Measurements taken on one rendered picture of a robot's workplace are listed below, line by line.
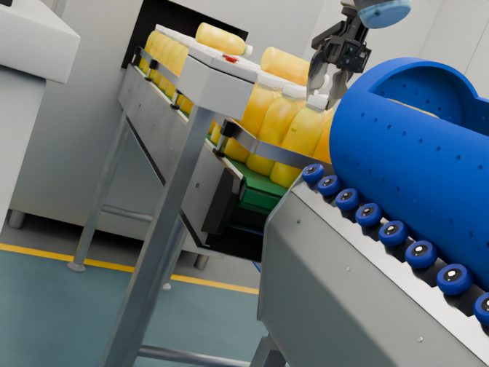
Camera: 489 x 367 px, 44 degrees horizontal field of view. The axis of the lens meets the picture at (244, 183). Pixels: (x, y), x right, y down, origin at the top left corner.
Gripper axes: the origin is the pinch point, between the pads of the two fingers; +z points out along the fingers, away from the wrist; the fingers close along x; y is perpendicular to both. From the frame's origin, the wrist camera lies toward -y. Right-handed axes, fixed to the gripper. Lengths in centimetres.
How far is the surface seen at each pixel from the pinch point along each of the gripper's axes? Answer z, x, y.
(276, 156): 13.0, -9.3, 10.7
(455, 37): -85, 299, -377
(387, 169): 4.2, -7.6, 44.7
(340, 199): 13.1, -5.6, 33.1
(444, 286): 14, -6, 64
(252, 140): 11.6, -14.8, 8.7
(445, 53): -69, 299, -381
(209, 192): 26.0, -16.9, 2.4
